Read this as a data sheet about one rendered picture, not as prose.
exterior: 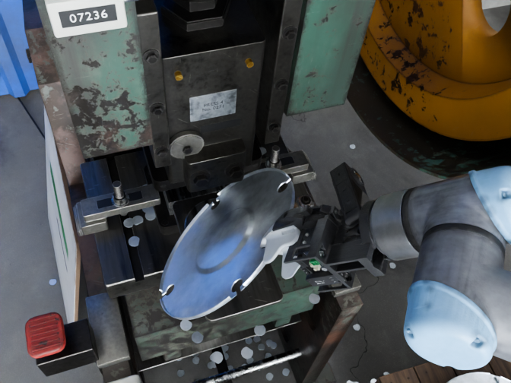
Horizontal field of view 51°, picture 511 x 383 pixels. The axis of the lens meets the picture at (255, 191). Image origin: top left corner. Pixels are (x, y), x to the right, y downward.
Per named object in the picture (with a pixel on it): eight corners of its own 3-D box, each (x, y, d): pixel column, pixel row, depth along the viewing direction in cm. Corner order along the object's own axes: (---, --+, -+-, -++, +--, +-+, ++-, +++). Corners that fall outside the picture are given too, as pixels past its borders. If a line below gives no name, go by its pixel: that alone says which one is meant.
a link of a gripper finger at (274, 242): (236, 262, 73) (285, 252, 67) (251, 227, 76) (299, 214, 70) (252, 274, 74) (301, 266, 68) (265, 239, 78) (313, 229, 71)
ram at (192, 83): (260, 184, 94) (280, 52, 69) (176, 204, 90) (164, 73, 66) (230, 112, 103) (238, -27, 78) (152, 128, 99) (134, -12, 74)
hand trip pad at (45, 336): (74, 361, 95) (65, 347, 88) (39, 371, 93) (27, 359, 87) (69, 324, 98) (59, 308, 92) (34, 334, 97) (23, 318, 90)
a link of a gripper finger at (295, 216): (265, 224, 71) (315, 211, 65) (268, 214, 72) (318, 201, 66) (287, 244, 74) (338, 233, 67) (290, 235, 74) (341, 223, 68)
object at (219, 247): (272, 147, 97) (269, 144, 97) (318, 224, 72) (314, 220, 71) (160, 251, 102) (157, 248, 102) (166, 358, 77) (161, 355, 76)
